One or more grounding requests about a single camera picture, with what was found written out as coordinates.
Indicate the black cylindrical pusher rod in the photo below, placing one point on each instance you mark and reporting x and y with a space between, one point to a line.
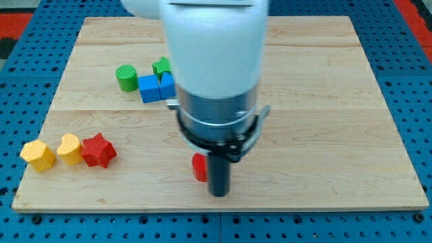
218 175

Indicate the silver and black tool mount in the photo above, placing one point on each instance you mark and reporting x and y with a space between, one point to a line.
227 127

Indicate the red circle block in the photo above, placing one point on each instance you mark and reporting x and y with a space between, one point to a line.
199 167

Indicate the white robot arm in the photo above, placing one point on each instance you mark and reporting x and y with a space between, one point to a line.
216 53

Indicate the blue block behind arm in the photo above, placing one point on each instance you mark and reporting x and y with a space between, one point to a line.
167 86

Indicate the green star block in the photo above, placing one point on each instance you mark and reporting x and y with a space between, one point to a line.
161 66

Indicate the green circle block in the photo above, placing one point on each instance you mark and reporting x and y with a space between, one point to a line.
127 77

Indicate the red star block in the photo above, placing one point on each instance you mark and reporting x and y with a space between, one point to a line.
97 151

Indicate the blue cube block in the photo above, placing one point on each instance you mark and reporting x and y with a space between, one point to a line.
149 88

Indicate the wooden board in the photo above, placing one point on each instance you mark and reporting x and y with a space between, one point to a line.
329 143

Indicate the yellow heart block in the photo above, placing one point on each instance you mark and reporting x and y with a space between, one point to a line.
70 149

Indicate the yellow pentagon block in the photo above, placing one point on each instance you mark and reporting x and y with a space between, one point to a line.
37 154

